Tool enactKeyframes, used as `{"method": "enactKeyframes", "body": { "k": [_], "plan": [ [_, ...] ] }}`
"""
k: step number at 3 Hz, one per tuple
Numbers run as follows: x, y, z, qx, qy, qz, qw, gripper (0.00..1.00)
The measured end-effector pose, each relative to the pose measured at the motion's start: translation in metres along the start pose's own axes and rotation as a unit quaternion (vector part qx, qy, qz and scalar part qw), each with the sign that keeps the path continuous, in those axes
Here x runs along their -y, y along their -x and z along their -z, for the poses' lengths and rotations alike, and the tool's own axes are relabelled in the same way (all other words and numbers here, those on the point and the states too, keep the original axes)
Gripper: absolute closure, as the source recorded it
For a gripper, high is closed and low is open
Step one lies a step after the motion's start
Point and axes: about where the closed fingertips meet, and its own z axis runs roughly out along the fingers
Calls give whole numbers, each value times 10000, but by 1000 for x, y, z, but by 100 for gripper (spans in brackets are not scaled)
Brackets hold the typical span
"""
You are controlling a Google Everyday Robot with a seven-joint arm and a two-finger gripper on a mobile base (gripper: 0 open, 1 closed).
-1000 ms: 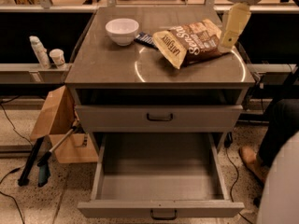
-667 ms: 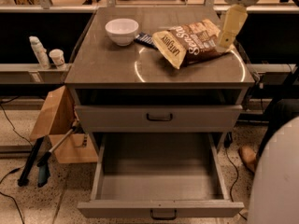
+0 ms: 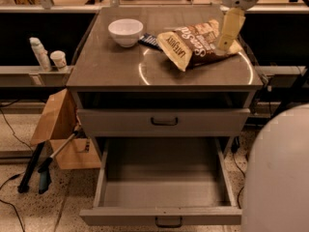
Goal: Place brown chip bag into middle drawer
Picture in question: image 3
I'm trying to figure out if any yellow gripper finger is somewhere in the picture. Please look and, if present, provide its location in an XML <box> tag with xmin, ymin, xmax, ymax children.
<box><xmin>215</xmin><ymin>8</ymin><xmax>245</xmax><ymax>55</ymax></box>

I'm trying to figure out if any brown and yellow chip bag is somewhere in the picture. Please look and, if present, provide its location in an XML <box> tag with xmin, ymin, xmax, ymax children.
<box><xmin>156</xmin><ymin>19</ymin><xmax>241</xmax><ymax>72</ymax></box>

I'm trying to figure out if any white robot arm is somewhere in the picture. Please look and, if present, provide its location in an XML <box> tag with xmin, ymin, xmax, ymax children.
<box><xmin>216</xmin><ymin>0</ymin><xmax>309</xmax><ymax>232</ymax></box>

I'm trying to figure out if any grey drawer cabinet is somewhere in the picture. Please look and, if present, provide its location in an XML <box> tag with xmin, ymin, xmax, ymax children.
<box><xmin>67</xmin><ymin>6</ymin><xmax>265</xmax><ymax>227</ymax></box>

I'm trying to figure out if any closed upper grey drawer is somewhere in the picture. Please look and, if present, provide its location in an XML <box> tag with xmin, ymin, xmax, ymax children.
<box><xmin>77</xmin><ymin>108</ymin><xmax>249</xmax><ymax>137</ymax></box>

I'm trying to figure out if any open grey middle drawer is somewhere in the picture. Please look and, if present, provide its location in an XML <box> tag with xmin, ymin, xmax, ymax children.
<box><xmin>80</xmin><ymin>137</ymin><xmax>241</xmax><ymax>229</ymax></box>

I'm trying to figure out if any dark blue snack bar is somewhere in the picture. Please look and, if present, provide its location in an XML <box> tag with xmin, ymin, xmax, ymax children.
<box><xmin>138</xmin><ymin>33</ymin><xmax>161</xmax><ymax>51</ymax></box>

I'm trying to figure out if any white ceramic bowl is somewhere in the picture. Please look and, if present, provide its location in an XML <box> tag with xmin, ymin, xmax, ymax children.
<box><xmin>108</xmin><ymin>18</ymin><xmax>144</xmax><ymax>47</ymax></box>

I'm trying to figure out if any white paper cup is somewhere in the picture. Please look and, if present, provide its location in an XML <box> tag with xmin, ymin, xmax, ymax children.
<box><xmin>50</xmin><ymin>50</ymin><xmax>68</xmax><ymax>71</ymax></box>

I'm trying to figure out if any white spray bottle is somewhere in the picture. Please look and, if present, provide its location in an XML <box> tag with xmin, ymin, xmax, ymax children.
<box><xmin>29</xmin><ymin>37</ymin><xmax>52</xmax><ymax>72</ymax></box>

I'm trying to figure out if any brown cardboard box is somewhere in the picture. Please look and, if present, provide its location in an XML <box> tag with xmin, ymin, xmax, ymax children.
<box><xmin>31</xmin><ymin>89</ymin><xmax>100</xmax><ymax>170</ymax></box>

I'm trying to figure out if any black and teal grabber tool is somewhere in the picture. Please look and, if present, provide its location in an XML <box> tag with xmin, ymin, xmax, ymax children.
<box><xmin>38</xmin><ymin>130</ymin><xmax>78</xmax><ymax>194</ymax></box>

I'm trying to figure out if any black floor cable left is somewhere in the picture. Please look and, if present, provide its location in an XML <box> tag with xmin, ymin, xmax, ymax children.
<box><xmin>0</xmin><ymin>106</ymin><xmax>35</xmax><ymax>232</ymax></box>

